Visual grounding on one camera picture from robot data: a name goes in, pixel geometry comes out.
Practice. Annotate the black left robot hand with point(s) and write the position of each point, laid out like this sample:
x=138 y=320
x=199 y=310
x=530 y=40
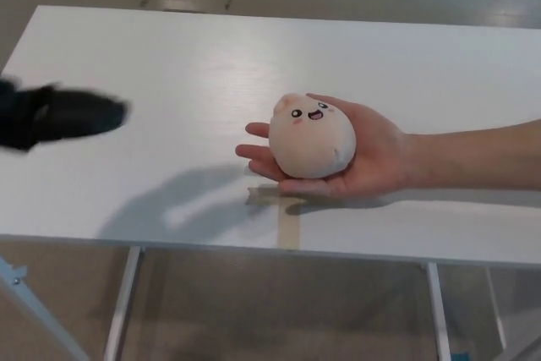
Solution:
x=67 y=113

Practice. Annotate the person's bare hand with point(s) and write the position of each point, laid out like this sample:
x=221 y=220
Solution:
x=376 y=154

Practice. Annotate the pink dumpling plush toy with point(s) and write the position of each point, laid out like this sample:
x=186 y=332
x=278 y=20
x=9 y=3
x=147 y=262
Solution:
x=310 y=145

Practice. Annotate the person's bare forearm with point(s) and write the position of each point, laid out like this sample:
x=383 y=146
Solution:
x=473 y=158

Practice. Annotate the horizontal beige tape strip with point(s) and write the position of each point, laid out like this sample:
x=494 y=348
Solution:
x=264 y=195

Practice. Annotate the white table leg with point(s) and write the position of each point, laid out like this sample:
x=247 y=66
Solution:
x=496 y=306
x=438 y=314
x=122 y=306

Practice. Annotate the light blue metal frame bar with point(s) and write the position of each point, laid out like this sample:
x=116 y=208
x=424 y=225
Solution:
x=34 y=310

